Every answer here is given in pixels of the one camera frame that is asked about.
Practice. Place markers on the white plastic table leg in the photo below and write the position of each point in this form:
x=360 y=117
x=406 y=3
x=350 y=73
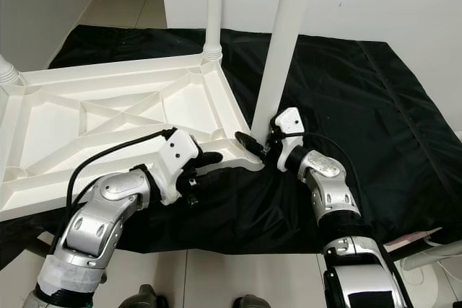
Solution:
x=281 y=41
x=9 y=73
x=213 y=5

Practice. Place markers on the grey left robot foot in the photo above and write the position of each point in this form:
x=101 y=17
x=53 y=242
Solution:
x=146 y=298

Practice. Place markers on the black table cloth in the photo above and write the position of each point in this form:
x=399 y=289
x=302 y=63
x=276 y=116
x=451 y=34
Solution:
x=382 y=106

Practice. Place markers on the grey right robot foot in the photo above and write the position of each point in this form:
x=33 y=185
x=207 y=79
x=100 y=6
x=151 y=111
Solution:
x=253 y=302

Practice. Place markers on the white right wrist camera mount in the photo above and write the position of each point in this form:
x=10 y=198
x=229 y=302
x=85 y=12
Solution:
x=289 y=122

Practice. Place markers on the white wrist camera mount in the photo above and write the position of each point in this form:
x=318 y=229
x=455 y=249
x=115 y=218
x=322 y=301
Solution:
x=179 y=151
x=289 y=122

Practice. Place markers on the white plastic children table top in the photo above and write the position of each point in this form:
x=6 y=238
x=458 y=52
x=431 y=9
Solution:
x=58 y=128

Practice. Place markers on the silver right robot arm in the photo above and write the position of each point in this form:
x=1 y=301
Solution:
x=332 y=185

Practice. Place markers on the white pedestal fan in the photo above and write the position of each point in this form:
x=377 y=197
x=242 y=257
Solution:
x=437 y=257

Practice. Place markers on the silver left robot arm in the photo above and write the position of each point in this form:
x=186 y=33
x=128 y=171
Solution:
x=108 y=229

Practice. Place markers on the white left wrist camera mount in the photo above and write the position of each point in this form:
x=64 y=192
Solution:
x=179 y=151

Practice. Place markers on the grey robot foot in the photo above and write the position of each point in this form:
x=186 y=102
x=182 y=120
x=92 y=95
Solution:
x=146 y=298
x=253 y=302

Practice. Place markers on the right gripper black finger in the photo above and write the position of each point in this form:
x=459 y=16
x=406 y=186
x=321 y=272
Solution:
x=249 y=143

